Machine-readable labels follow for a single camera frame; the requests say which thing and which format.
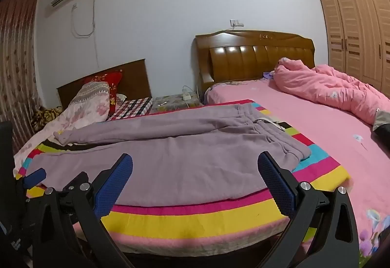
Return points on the brown floral curtain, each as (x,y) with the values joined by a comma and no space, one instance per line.
(15,58)

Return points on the light wooden wardrobe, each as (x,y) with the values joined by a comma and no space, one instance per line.
(350,36)

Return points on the nightstand with floral cloth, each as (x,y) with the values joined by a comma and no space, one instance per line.
(170,103)

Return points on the plaid sheet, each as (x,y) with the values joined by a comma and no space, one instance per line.
(134,106)

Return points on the yellow and black blanket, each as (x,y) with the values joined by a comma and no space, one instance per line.
(45,115)

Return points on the floral white pillow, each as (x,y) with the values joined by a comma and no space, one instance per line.
(88,103)

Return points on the red pillow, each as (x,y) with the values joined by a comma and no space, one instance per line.
(114,79)

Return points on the white wall socket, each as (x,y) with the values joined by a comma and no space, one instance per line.
(234,23)

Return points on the grey and black garment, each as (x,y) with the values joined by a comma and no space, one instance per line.
(382,128)

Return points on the small purple cloth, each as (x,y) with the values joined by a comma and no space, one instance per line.
(268,75)

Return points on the pale floral bedsheet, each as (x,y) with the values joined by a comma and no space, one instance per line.
(33,140)

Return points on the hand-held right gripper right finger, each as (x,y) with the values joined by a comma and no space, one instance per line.
(275,185)

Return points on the purple pants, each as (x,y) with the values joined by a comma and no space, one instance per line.
(182,158)

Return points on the large glossy wooden headboard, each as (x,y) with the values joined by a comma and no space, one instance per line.
(237,61)

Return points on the white power strip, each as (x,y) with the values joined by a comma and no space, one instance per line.
(186,96)

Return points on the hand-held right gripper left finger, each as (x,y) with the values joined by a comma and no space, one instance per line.
(112,185)

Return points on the striped colourful blanket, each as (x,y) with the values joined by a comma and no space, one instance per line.
(182,222)

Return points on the small dark wooden headboard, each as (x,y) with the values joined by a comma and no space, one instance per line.
(134,79)

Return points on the pink bedsheet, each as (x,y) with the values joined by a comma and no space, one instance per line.
(320,134)

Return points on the pink quilt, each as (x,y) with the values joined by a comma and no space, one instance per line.
(320,85)

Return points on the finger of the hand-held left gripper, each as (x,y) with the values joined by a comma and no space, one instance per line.
(34,178)

